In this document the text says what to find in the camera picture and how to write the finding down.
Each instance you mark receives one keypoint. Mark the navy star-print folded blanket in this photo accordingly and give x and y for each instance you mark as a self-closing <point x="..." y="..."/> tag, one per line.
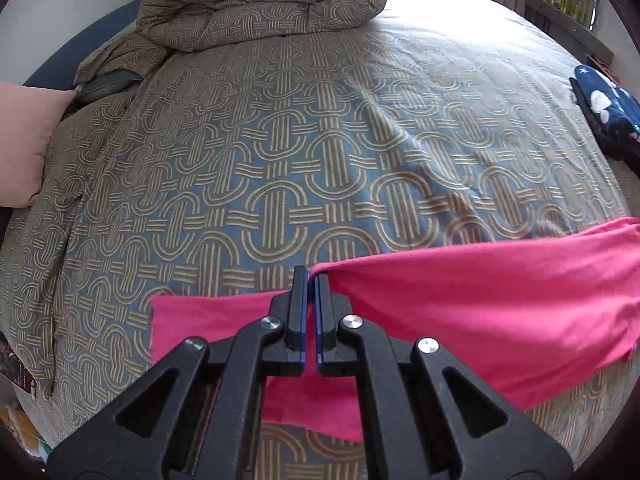
<point x="612" y="114"/>

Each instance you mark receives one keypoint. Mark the patterned blue-gold bedspread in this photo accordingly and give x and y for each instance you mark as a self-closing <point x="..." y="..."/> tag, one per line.
<point x="440" y="122"/>

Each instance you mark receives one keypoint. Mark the folded patterned comforter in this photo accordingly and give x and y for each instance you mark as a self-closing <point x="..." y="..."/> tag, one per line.
<point x="164" y="27"/>

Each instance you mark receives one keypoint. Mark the pink pillow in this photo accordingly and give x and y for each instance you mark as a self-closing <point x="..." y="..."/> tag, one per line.
<point x="28" y="116"/>

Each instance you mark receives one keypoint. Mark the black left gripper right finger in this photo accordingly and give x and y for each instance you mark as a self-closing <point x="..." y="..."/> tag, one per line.
<point x="334" y="358"/>

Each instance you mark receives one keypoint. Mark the dark blue headboard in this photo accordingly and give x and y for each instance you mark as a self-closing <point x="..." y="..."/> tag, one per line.
<point x="59" y="71"/>

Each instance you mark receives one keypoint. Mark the grey vanity desk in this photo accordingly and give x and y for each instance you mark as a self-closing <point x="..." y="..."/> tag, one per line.
<point x="567" y="32"/>

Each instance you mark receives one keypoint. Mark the pink fleece pants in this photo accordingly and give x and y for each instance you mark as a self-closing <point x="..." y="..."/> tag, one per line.
<point x="533" y="318"/>

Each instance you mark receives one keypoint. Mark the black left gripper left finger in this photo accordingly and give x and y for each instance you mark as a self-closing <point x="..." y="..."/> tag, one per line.
<point x="283" y="345"/>

